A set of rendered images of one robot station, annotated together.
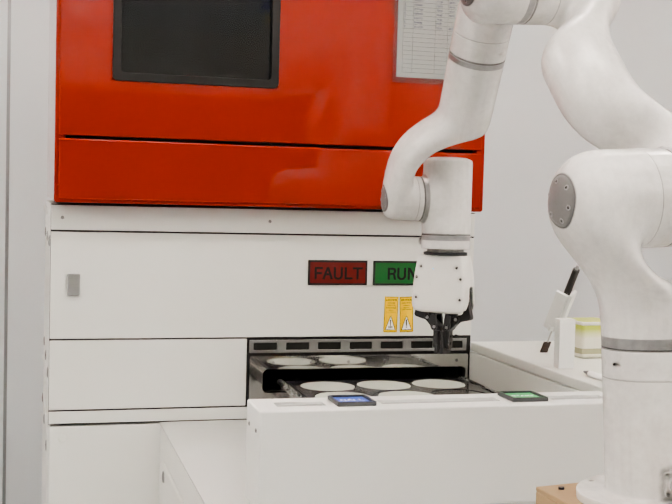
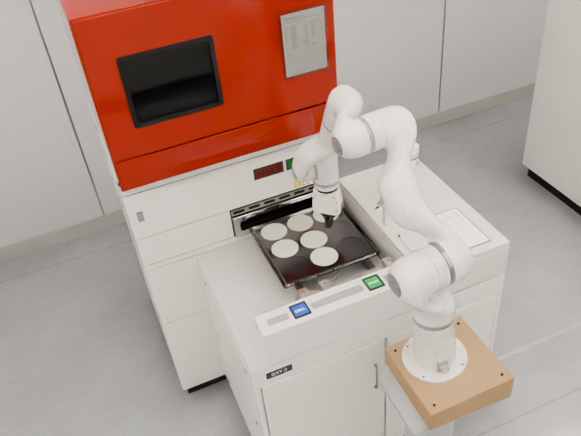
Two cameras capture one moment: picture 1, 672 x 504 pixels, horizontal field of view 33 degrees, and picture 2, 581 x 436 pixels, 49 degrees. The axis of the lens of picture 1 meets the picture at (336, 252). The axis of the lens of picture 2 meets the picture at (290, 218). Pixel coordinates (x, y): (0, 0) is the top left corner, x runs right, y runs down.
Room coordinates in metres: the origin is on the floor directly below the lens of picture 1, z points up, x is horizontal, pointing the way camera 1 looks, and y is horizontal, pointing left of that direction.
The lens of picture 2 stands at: (0.17, 0.05, 2.44)
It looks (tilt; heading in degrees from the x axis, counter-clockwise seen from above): 39 degrees down; 357
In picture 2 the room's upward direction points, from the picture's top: 7 degrees counter-clockwise
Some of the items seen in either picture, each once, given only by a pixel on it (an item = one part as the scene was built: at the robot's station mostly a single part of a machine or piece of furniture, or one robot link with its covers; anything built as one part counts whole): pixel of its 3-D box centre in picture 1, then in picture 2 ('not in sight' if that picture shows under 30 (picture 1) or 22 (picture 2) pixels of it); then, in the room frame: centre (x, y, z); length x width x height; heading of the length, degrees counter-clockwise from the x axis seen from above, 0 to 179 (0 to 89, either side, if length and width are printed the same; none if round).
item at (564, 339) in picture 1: (560, 327); (385, 206); (1.92, -0.39, 1.03); 0.06 x 0.04 x 0.13; 15
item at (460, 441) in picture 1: (440, 448); (339, 311); (1.59, -0.16, 0.89); 0.55 x 0.09 x 0.14; 105
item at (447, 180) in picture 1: (444, 195); (323, 163); (1.92, -0.18, 1.25); 0.09 x 0.08 x 0.13; 103
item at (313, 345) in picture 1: (360, 345); (284, 196); (2.16, -0.05, 0.96); 0.44 x 0.01 x 0.02; 105
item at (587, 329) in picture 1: (588, 337); not in sight; (2.06, -0.47, 1.00); 0.07 x 0.07 x 0.07; 19
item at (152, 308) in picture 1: (270, 313); (238, 196); (2.13, 0.12, 1.02); 0.82 x 0.03 x 0.40; 105
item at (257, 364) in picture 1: (360, 378); (286, 210); (2.16, -0.05, 0.89); 0.44 x 0.02 x 0.10; 105
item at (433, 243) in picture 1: (444, 243); (326, 182); (1.92, -0.19, 1.17); 0.09 x 0.08 x 0.03; 59
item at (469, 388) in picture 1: (402, 397); (311, 239); (1.96, -0.12, 0.90); 0.34 x 0.34 x 0.01; 15
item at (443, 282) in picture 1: (444, 279); (327, 196); (1.92, -0.19, 1.11); 0.10 x 0.07 x 0.11; 59
